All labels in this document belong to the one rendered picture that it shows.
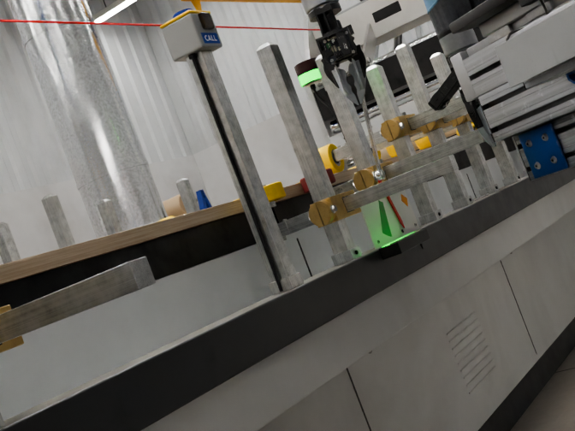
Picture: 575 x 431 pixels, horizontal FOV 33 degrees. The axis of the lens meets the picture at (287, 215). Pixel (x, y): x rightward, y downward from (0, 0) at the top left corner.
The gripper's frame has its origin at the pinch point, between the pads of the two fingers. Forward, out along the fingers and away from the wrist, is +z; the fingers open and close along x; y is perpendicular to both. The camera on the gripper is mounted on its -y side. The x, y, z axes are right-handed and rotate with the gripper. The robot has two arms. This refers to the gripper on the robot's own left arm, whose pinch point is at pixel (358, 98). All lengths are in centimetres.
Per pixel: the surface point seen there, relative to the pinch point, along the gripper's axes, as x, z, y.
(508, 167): 31, 23, -104
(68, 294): -30, 23, 109
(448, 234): 7.3, 34.4, -31.7
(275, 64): -12.3, -10.8, 13.8
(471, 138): 19.4, 16.1, -6.3
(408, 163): 4.8, 16.0, -11.7
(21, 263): -53, 13, 66
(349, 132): -4.9, 4.8, -10.5
